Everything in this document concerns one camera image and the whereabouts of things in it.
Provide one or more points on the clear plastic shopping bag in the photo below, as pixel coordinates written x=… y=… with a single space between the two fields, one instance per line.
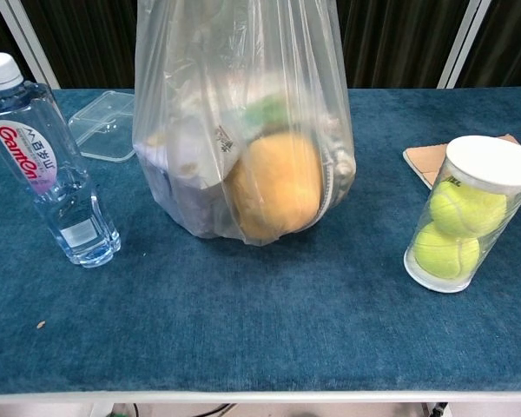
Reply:
x=199 y=87

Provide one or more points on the orange round fruit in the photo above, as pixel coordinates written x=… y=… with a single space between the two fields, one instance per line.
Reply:
x=278 y=187

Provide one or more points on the blue table cloth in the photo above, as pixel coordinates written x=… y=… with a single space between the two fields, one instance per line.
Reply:
x=243 y=313

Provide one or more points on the brown paper notebook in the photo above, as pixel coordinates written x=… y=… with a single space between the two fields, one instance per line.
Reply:
x=425 y=163

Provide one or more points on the clear plastic container lid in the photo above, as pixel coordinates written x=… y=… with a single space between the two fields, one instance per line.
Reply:
x=100 y=126

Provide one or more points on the yellow tennis ball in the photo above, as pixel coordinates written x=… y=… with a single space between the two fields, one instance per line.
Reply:
x=466 y=208
x=445 y=256

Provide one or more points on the clear water bottle white cap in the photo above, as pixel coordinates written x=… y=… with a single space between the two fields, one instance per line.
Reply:
x=48 y=174

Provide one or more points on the clear tennis ball canister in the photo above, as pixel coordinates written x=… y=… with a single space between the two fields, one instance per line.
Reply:
x=486 y=163

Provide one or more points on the white partition post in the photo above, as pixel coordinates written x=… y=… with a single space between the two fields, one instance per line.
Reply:
x=462 y=48
x=30 y=48

